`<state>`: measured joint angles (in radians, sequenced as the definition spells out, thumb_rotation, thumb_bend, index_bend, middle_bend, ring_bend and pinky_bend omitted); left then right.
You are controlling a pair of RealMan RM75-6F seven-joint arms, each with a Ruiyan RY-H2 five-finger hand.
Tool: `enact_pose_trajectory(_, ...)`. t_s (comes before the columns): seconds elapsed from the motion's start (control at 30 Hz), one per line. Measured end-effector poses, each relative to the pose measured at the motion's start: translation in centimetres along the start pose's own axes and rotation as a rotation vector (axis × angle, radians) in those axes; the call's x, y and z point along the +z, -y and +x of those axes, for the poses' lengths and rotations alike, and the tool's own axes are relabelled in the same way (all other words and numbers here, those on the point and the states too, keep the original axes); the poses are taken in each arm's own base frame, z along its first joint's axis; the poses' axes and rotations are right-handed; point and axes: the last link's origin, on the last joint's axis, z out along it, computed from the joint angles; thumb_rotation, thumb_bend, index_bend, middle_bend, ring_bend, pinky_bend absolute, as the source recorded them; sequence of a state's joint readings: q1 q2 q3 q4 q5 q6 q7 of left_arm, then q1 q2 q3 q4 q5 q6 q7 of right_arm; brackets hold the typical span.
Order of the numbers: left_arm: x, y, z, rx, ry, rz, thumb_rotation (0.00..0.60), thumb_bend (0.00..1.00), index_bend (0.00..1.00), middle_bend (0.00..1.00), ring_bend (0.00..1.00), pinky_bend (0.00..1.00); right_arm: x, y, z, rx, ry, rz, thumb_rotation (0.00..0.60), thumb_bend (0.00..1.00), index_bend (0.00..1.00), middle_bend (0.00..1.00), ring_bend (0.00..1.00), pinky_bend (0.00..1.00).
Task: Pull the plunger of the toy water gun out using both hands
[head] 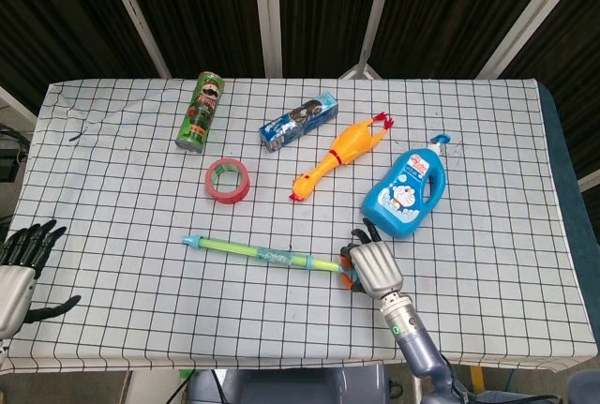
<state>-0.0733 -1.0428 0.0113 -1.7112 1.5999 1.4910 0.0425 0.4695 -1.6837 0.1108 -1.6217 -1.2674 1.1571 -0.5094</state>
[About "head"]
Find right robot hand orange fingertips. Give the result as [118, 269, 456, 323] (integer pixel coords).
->
[339, 217, 405, 302]

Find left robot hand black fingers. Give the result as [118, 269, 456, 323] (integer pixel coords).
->
[0, 219, 82, 340]

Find green blue toy syringe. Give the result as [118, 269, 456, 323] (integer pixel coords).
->
[181, 233, 351, 283]

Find blue detergent pump bottle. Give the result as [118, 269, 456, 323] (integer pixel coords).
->
[359, 133, 452, 239]

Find yellow rubber chicken toy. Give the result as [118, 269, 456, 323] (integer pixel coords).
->
[288, 112, 395, 202]

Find black electronic device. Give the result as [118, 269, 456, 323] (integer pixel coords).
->
[0, 127, 32, 183]

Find red tape roll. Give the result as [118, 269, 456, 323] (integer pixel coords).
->
[204, 157, 251, 205]

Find blue Oreo cookie box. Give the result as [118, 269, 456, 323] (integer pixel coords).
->
[258, 90, 339, 154]

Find white checkered tablecloth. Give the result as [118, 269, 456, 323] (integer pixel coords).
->
[0, 77, 600, 373]

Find blue table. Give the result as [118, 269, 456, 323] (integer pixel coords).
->
[536, 82, 600, 305]

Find green Pringles can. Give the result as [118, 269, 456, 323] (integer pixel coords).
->
[175, 70, 227, 155]

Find white metal frame post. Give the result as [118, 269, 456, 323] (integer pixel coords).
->
[474, 0, 600, 80]
[338, 0, 399, 81]
[251, 0, 284, 80]
[97, 0, 173, 80]

